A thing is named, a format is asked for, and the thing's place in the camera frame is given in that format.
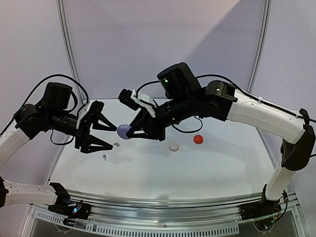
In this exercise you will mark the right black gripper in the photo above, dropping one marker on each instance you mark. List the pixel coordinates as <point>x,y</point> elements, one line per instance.
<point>150,125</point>

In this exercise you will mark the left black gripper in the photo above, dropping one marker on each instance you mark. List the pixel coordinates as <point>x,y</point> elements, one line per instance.
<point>83,138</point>

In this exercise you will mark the purple earbud charging case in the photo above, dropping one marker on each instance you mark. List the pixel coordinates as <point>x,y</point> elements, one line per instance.
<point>122,131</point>

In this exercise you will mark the pink-white earbud charging case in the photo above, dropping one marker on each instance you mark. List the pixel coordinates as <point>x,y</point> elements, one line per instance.
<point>173,146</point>

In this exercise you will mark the red earbud charging case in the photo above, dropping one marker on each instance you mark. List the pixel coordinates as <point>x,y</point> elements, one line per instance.
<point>198,139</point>

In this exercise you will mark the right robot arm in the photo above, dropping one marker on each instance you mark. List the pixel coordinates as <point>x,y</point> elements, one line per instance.
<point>223,100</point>

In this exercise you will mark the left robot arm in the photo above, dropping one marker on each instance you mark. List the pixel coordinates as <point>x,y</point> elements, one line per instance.
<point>51,113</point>

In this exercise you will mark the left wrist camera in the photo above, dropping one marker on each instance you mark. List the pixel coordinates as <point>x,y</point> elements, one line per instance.
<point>89,113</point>

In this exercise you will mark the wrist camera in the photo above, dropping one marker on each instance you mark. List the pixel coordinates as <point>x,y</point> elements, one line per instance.
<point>89,113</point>
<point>135,100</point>

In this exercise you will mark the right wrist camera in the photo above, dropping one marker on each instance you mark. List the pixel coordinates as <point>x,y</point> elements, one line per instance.
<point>135,100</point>

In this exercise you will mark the aluminium front rail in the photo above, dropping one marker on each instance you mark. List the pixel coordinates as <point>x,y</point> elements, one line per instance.
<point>130,217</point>

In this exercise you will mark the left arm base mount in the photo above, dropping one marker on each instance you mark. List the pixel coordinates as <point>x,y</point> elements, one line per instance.
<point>71,209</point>

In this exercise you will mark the left aluminium corner post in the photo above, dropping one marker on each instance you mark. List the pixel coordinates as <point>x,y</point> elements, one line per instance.
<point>61,8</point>

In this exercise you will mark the aluminium corner post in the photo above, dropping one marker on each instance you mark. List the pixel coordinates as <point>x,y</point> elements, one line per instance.
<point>260,44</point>
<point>61,8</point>

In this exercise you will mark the right aluminium corner post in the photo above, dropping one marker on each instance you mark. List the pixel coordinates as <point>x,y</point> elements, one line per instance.
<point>260,44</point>

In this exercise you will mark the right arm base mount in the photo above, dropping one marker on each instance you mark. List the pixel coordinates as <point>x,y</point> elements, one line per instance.
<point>260,208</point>

